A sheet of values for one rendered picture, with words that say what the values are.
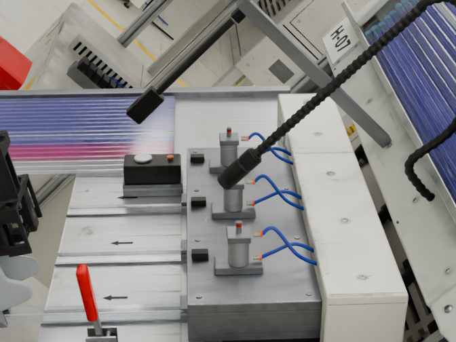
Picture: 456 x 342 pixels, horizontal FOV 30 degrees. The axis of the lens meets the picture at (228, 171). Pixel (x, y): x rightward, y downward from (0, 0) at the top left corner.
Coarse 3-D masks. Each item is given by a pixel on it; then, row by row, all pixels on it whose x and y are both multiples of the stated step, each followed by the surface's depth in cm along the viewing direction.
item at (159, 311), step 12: (12, 312) 90; (24, 312) 90; (36, 312) 90; (48, 312) 90; (60, 312) 90; (72, 312) 90; (84, 312) 90; (108, 312) 90; (120, 312) 90; (132, 312) 91; (144, 312) 91; (156, 312) 91; (168, 312) 91; (180, 312) 91
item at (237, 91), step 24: (0, 96) 141; (24, 96) 141; (48, 96) 141; (72, 96) 142; (96, 96) 142; (120, 96) 142; (192, 96) 143; (216, 96) 143; (240, 96) 143; (264, 96) 143
